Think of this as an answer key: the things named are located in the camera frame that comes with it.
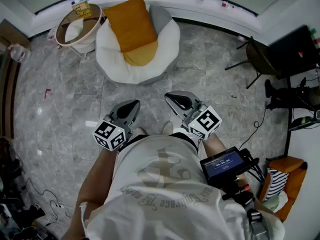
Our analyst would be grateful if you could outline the white round beanbag chair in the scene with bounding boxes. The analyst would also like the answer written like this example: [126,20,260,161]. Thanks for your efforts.
[95,5,181,86]

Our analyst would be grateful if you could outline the black white striped cloth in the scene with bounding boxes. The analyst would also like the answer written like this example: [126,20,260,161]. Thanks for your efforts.
[263,168,290,202]

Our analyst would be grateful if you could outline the wooden cabinet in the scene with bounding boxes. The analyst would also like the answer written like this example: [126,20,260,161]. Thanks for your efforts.
[0,56,21,140]

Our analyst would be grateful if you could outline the black green device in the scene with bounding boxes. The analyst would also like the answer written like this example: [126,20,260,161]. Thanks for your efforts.
[288,115,320,132]

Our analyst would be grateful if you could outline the thin black cable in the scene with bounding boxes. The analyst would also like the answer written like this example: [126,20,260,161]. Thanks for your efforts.
[238,106,268,151]

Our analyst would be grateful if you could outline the person's left forearm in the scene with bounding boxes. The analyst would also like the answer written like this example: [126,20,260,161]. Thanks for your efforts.
[61,143,121,240]

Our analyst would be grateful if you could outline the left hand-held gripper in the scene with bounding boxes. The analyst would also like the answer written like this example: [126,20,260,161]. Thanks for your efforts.
[92,99,141,152]

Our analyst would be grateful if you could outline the brown cardboard sheet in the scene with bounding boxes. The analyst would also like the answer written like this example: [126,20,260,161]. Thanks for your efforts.
[0,18,31,50]

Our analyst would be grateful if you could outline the pile of black equipment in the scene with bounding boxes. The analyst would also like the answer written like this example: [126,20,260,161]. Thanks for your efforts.
[0,156,47,240]

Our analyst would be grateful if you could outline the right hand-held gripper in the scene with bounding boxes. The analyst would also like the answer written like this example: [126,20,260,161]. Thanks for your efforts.
[164,90,223,141]

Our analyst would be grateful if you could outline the large clear water jug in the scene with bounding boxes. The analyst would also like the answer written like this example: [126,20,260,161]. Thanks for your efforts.
[8,43,31,64]

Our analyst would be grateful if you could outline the yellow book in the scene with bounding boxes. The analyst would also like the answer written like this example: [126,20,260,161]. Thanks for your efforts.
[71,0,94,19]

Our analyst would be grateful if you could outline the grey strap buckle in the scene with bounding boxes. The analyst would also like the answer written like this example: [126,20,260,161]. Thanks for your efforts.
[246,208,269,240]

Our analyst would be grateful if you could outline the white pink round container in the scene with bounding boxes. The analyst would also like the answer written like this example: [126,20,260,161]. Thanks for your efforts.
[47,26,60,41]

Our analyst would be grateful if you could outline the round black side table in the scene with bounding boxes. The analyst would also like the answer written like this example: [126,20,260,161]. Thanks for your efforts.
[224,35,283,90]

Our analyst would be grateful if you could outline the black desk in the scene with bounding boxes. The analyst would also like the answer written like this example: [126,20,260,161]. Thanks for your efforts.
[268,25,320,80]

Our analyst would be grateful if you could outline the person's right forearm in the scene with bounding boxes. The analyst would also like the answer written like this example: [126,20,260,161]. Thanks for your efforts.
[199,133,251,192]

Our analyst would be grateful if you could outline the black shorts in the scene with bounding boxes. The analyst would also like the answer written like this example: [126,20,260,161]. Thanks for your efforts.
[118,131,201,155]

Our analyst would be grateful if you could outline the orange armchair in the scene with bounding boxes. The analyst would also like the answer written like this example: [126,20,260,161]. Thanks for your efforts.
[258,156,308,222]

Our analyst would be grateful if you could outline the white printed t-shirt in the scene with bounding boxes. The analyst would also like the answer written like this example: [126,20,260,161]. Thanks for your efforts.
[79,133,286,240]

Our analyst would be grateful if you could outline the person's left shoe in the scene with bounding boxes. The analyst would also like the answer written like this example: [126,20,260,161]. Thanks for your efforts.
[132,126,148,139]

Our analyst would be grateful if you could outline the orange pillow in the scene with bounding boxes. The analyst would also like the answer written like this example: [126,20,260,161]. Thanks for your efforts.
[102,0,159,54]

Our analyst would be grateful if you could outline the round glass side table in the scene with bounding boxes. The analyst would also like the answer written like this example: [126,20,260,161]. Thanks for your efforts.
[55,3,106,60]

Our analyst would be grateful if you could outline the light green cloth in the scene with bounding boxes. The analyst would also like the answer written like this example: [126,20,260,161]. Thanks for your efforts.
[262,191,289,214]

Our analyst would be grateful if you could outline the yellow seat pad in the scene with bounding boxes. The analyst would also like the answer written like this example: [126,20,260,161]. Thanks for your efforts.
[122,40,159,67]

